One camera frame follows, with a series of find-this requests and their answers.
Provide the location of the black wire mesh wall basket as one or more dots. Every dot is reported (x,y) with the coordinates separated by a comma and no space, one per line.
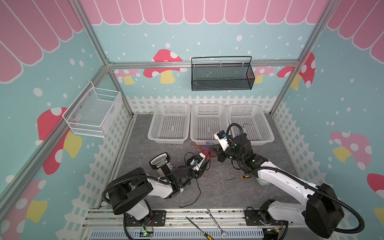
(227,73)

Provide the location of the middle white plastic basket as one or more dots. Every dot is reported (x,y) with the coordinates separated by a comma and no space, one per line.
(206,121)

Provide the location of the white wire wall basket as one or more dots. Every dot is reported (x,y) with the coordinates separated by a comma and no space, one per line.
(93,112)

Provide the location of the white plastic basket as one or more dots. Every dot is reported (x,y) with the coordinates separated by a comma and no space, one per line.
(170,123)
(206,121)
(253,121)

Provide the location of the mint green zip case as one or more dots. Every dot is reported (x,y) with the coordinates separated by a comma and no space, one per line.
(263,182)

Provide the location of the left white plastic basket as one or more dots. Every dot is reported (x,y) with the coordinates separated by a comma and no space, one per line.
(170,123)

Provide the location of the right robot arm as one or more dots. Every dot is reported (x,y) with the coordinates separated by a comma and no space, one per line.
(317,206)

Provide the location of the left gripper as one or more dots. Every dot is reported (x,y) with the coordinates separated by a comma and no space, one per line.
(200,172)

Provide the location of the yellow handled front screwdriver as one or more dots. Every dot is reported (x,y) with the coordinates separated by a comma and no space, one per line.
(205,234)

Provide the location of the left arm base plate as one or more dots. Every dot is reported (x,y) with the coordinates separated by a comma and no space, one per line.
(153,219)

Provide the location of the silver combination wrench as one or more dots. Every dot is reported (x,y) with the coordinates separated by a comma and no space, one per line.
(223,233)

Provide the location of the yellow black small screwdriver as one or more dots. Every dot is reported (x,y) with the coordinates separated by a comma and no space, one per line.
(239,178)

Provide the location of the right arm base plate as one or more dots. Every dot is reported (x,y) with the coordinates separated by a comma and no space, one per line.
(256,217)

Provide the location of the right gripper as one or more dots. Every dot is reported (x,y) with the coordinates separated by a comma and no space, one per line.
(223,153)

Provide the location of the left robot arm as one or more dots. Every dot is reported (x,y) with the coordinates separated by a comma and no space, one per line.
(127,193)

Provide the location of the right white plastic basket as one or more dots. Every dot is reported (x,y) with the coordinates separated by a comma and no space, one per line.
(253,121)

